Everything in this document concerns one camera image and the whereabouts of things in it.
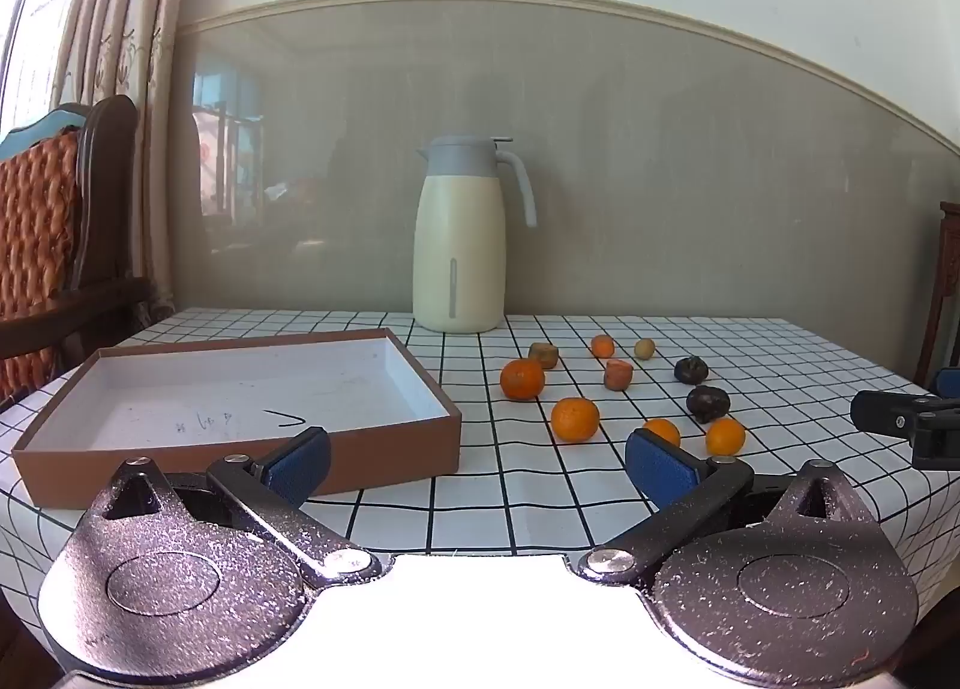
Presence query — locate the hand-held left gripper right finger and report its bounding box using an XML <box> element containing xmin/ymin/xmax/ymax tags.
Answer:
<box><xmin>577</xmin><ymin>428</ymin><xmax>882</xmax><ymax>585</ymax></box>

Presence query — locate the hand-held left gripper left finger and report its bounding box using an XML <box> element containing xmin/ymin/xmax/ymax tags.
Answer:
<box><xmin>79</xmin><ymin>426</ymin><xmax>381</xmax><ymax>589</ymax></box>

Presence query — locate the brown shallow cardboard box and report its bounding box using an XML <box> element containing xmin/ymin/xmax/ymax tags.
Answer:
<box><xmin>13</xmin><ymin>328</ymin><xmax>463</xmax><ymax>510</ymax></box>

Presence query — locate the large tangerine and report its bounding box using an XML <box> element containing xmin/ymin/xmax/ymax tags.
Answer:
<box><xmin>550</xmin><ymin>396</ymin><xmax>601</xmax><ymax>444</ymax></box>
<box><xmin>500</xmin><ymin>358</ymin><xmax>546</xmax><ymax>402</ymax></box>

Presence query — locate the dark wooden furniture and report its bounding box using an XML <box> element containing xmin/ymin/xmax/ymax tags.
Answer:
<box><xmin>915</xmin><ymin>201</ymin><xmax>960</xmax><ymax>388</ymax></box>

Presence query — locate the white black checked tablecloth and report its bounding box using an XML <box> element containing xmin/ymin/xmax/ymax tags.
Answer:
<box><xmin>0</xmin><ymin>306</ymin><xmax>960</xmax><ymax>660</ymax></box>

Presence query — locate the cream thermos jug grey lid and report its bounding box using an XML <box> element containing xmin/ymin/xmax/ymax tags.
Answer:
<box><xmin>412</xmin><ymin>135</ymin><xmax>538</xmax><ymax>335</ymax></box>

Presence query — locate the dark wooden chair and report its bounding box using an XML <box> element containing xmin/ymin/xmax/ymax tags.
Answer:
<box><xmin>0</xmin><ymin>95</ymin><xmax>155</xmax><ymax>406</ymax></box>

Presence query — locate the orange woven chair cushion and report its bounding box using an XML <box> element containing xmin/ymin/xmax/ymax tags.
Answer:
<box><xmin>0</xmin><ymin>129</ymin><xmax>80</xmax><ymax>390</ymax></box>

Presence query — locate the beige embroidered curtain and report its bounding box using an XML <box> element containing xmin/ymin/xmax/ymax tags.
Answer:
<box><xmin>51</xmin><ymin>0</ymin><xmax>209</xmax><ymax>321</ymax></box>

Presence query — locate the window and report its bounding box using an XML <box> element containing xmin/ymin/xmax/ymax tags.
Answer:
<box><xmin>0</xmin><ymin>0</ymin><xmax>113</xmax><ymax>142</ymax></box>

